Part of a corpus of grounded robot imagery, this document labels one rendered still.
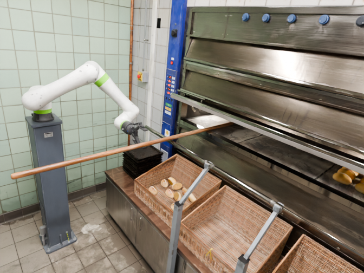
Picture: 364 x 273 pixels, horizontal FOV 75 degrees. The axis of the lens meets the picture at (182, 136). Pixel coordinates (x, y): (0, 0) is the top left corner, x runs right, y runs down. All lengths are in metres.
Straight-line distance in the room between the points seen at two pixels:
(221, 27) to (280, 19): 0.44
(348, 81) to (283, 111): 0.36
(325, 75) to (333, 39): 0.18
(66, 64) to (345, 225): 2.47
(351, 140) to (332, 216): 0.46
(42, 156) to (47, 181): 0.23
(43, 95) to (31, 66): 0.75
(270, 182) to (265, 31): 0.98
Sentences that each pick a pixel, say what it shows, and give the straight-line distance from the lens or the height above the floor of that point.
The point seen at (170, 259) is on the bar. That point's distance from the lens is 1.81.
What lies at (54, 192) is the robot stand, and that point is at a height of 0.59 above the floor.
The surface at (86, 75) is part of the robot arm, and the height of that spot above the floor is 1.59.
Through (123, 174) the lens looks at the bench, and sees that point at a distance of 2.43.
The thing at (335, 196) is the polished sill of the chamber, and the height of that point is 1.17.
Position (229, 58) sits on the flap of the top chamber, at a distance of 1.79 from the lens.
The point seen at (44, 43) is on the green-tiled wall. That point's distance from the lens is 2.51.
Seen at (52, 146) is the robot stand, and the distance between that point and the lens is 2.08.
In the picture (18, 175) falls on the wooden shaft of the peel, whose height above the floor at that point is 1.19.
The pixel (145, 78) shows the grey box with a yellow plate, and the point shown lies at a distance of 2.54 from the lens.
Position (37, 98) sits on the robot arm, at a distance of 1.80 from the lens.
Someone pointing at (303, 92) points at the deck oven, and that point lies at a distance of 1.53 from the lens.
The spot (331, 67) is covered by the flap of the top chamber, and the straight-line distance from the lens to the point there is 1.50.
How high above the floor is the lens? 1.89
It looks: 23 degrees down
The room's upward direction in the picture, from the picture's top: 7 degrees clockwise
